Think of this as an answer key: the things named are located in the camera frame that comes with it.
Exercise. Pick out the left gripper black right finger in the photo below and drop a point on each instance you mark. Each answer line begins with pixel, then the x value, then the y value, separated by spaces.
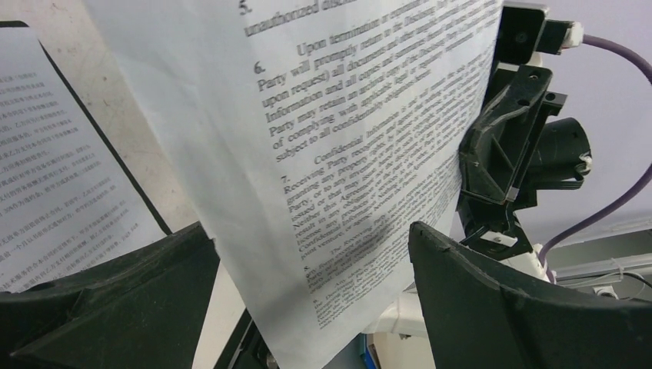
pixel 480 313

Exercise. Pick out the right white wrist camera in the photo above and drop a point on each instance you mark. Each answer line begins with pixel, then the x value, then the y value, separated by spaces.
pixel 526 29

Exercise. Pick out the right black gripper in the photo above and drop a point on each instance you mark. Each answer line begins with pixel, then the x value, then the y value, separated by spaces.
pixel 510 153

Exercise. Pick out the printed white paper sheet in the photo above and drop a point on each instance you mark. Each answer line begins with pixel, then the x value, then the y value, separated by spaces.
pixel 67 201

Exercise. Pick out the aluminium frame rail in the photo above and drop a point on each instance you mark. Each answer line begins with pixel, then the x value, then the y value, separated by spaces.
pixel 617 266

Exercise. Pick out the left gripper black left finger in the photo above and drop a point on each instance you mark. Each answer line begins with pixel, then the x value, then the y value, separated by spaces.
pixel 144 309

